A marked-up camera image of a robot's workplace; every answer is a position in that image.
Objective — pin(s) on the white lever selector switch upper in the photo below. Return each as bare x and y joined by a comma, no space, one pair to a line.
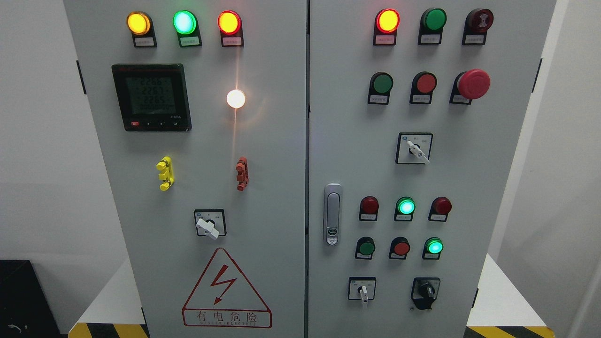
414,148

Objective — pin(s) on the yellow indicator light top left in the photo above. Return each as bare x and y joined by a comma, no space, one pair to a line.
141,28

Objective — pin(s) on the black knob selector switch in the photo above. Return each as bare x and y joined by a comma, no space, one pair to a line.
424,292

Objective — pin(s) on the green push button upper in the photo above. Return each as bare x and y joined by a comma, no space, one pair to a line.
381,84

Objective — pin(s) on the red emergency stop button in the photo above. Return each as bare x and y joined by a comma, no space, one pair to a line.
469,85

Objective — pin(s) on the white glowing lamp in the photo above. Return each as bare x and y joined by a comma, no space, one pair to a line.
236,99

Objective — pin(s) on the red push button upper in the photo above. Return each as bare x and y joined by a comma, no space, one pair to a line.
423,85

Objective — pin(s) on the white lever selector switch left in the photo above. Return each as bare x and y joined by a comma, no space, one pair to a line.
210,222

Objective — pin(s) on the green push button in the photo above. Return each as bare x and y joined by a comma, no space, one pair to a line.
365,248
381,84

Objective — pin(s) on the silver door lock handle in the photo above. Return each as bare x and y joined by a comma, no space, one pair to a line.
331,220

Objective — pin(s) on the grey cabinet door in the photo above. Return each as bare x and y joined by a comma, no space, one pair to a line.
354,144
266,221

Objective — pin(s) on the green push button lower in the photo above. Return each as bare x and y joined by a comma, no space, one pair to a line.
365,248

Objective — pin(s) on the red push button lower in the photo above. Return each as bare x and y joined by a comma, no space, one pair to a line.
399,248

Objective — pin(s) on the green lit indicator light middle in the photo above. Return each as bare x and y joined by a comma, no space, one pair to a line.
404,209

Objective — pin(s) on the dark red buzzer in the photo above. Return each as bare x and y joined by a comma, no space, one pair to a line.
476,25

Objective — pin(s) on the black box on floor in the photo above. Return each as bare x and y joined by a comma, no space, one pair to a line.
24,311

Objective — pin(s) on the red push button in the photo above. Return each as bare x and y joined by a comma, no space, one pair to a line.
423,85
399,248

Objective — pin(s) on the left grey cabinet door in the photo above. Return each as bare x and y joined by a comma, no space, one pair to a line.
266,221

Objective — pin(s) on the small white lever selector switch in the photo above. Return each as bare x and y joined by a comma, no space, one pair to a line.
361,289

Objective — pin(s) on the dark red indicator light left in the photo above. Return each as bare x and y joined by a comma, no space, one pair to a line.
368,209

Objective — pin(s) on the green indicator light top left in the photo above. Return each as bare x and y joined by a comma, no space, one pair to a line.
186,26

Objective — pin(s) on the green indicator light top right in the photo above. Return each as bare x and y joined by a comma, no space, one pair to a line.
431,26

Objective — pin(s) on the red electric hazard warning sign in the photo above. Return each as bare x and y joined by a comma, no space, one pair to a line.
224,297

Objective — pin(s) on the green illuminated button lower right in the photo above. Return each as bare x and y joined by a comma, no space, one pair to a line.
432,248

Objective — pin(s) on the red indicator light top left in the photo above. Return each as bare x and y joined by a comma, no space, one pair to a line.
231,31

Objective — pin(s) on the black digital power meter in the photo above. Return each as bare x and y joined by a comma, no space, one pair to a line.
152,97

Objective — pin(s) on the right grey cabinet door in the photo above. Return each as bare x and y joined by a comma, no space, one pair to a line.
354,144

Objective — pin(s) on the red indicator light top right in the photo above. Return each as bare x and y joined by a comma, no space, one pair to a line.
386,24

